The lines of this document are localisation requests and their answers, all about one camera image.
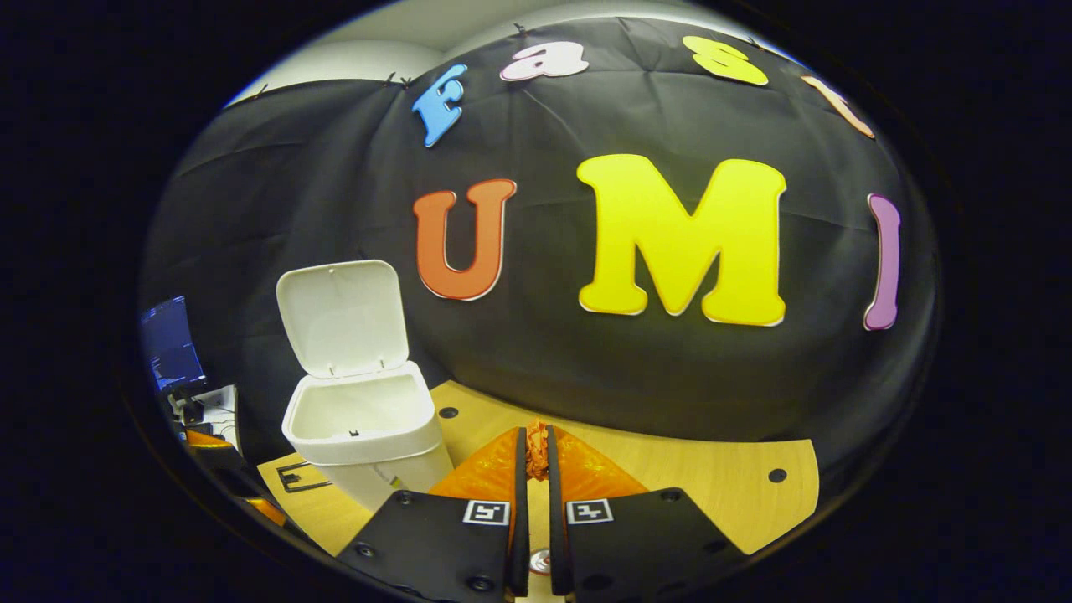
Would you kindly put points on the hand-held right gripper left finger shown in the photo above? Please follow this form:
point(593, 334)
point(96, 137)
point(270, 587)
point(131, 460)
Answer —
point(519, 536)

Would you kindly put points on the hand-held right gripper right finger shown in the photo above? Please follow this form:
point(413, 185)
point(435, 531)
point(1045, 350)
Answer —
point(559, 536)

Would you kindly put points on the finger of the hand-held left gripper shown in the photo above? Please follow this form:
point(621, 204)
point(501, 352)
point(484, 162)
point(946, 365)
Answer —
point(266, 511)
point(209, 437)

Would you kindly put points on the red pop can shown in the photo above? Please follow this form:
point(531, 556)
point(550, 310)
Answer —
point(541, 561)

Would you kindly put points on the orange paper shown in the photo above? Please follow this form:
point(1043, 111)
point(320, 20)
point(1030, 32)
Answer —
point(537, 452)

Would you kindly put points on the white desktop garbage bin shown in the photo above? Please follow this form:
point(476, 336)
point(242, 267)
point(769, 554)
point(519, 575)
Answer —
point(335, 318)

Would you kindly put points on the computer monitor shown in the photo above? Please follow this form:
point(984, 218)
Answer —
point(172, 343)

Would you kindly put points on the black backdrop cloth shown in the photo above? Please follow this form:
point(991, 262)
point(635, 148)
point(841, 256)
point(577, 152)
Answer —
point(276, 184)

